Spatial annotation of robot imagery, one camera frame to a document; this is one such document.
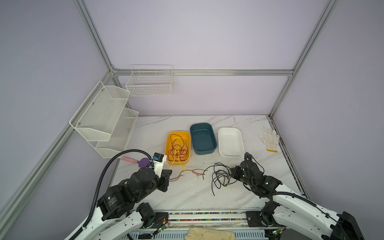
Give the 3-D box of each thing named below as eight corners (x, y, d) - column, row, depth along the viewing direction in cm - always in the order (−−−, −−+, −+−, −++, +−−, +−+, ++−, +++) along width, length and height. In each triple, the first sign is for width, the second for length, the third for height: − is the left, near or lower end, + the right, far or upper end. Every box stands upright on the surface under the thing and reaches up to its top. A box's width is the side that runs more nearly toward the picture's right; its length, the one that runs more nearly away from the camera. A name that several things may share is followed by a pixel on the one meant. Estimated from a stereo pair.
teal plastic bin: (189, 154, 100) (189, 149, 95) (190, 128, 116) (190, 122, 111) (216, 154, 100) (217, 149, 95) (213, 128, 116) (214, 122, 111)
